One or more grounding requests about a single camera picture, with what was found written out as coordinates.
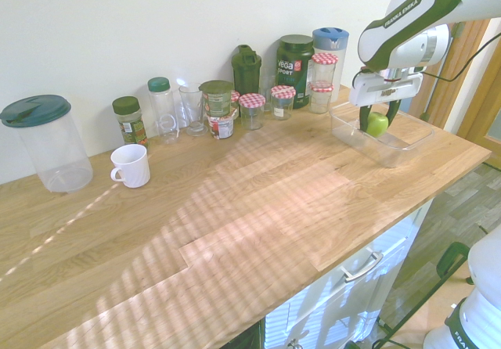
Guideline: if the green apple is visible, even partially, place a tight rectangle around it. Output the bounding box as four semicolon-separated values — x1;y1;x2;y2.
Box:
366;111;390;139

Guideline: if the dark green shaker bottle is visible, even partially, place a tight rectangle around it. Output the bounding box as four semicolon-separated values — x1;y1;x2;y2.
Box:
230;44;263;97

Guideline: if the spice jar with dark lid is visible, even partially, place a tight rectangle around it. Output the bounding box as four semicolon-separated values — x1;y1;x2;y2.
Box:
111;95;150;149

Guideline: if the Vega Sport protein tub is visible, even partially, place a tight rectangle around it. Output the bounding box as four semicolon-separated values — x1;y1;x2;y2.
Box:
276;34;315;110

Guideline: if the labelled jar red checkered lid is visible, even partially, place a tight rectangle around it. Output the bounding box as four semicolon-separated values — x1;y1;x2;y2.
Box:
270;85;296;122

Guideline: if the tall clear drinking glass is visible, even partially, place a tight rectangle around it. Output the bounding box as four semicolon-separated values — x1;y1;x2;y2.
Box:
178;82;209;137

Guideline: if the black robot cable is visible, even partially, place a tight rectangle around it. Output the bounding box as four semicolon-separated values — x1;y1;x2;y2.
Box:
419;31;501;123

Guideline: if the clear bottle with green lid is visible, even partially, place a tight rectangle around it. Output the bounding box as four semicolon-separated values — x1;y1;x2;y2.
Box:
146;76;181;146

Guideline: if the clear pitcher with blue lid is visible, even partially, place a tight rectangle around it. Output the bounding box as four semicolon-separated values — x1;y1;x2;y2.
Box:
311;26;350;103

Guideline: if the glass jar red checkered lid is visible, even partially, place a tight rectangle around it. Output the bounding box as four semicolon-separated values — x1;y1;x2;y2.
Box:
310;52;339;90
308;83;335;116
238;92;267;131

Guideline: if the wooden door frame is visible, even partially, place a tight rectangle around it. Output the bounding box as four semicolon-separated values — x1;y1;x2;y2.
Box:
405;0;501;153

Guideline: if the white kitchen cabinet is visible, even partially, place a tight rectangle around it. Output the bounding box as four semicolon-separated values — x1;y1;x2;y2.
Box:
258;196;438;349

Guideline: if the white ceramic mug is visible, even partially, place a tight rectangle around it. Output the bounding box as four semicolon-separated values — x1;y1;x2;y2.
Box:
110;143;152;189

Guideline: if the clear rectangular plastic container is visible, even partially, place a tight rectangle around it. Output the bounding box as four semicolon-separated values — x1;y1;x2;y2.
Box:
328;101;437;169

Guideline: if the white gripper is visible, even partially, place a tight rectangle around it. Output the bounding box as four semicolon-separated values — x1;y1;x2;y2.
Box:
348;67;424;133

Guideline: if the silver drawer handle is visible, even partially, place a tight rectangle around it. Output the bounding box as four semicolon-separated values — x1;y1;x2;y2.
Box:
339;250;384;284

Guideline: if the large clear dark-lidded pitcher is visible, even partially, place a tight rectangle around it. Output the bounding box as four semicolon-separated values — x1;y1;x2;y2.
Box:
0;94;95;194

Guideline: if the red and white yogurt cup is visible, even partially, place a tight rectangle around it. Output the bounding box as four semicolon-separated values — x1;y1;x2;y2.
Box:
207;114;236;139

